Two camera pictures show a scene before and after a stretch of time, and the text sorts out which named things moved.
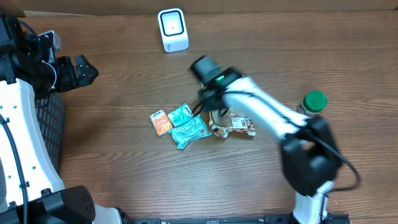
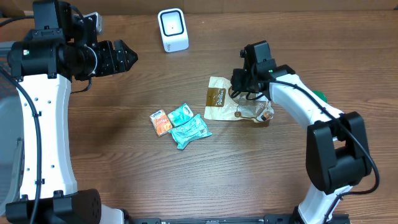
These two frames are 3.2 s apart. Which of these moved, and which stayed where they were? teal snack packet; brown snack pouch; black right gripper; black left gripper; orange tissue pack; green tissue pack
Moved: black left gripper; black right gripper; brown snack pouch
Stayed: orange tissue pack; green tissue pack; teal snack packet
